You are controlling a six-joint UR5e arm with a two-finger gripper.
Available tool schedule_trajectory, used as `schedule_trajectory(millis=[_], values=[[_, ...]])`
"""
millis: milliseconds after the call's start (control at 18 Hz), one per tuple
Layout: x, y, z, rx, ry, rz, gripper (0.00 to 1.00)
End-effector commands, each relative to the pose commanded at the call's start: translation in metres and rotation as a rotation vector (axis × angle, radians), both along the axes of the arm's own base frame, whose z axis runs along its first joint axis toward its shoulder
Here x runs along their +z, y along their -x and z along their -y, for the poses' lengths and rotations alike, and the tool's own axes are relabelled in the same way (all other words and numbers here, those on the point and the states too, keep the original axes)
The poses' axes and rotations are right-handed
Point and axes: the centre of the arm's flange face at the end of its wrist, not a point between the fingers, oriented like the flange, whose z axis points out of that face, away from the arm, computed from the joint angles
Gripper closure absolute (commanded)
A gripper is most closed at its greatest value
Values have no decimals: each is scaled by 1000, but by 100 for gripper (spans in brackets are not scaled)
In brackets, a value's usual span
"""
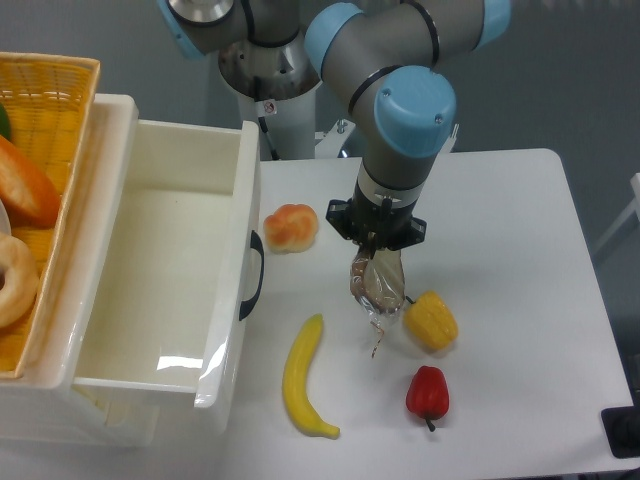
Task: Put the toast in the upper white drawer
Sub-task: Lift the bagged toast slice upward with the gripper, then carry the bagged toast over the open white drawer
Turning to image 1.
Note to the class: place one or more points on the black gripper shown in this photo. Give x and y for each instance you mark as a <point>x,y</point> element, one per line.
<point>376,227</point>

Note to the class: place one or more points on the toast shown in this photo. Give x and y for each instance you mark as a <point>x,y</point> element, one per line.
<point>377,283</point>

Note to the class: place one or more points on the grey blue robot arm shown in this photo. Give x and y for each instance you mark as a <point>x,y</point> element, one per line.
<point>382,68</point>

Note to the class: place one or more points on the open upper white drawer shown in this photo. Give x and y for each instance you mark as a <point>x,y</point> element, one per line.
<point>166,325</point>

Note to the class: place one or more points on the white drawer cabinet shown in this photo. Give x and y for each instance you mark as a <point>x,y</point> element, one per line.
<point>45,404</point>

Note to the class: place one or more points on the round orange bread roll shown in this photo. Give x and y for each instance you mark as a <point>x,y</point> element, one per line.
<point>292,228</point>

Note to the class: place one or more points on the yellow toy corn piece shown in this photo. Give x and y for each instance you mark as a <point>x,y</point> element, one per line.
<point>431,321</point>

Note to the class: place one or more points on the red toy bell pepper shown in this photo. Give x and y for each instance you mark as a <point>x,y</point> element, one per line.
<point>428,396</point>

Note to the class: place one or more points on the yellow toy banana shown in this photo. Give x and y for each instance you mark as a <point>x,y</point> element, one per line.
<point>299,408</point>

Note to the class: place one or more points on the black device at table edge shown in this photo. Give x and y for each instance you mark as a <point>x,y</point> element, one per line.
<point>621,426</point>

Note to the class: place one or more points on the orange bread loaf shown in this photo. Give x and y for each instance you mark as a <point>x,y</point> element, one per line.
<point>27,193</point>

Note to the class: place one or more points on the yellow wicker basket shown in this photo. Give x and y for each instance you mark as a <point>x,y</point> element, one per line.
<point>48,99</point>

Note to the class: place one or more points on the beige bagel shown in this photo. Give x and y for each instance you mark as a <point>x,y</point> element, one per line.
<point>21,280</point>

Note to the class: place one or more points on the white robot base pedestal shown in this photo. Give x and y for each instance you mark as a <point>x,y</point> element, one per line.
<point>275,88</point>

